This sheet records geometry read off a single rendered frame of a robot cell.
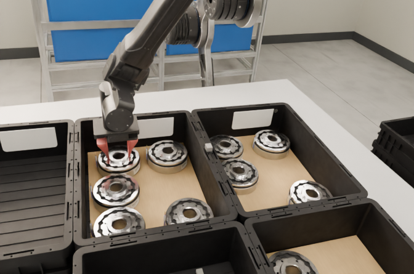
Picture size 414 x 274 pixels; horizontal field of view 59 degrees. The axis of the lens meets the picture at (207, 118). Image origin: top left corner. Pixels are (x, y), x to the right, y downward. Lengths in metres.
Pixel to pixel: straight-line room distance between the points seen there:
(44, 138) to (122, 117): 0.30
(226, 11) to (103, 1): 1.51
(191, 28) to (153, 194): 1.00
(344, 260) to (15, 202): 0.72
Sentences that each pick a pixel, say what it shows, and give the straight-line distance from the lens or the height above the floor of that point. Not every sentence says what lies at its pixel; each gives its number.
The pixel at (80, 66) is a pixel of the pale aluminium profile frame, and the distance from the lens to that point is 2.79.
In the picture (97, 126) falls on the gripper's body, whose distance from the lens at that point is 0.88.
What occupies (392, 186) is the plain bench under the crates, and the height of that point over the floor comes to 0.70.
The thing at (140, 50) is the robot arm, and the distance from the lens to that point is 0.73.
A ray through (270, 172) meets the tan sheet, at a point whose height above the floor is 0.83.
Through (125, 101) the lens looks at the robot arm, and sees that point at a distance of 0.74.
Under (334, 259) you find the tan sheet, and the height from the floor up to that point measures 0.83.
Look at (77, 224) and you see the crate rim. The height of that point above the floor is 0.93.
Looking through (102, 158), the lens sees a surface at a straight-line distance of 0.95.
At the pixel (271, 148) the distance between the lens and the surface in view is 1.02.
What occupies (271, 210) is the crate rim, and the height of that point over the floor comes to 0.93.
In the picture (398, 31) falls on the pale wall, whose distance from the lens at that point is 4.49.
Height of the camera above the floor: 1.45
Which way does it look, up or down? 33 degrees down
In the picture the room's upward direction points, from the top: 6 degrees clockwise
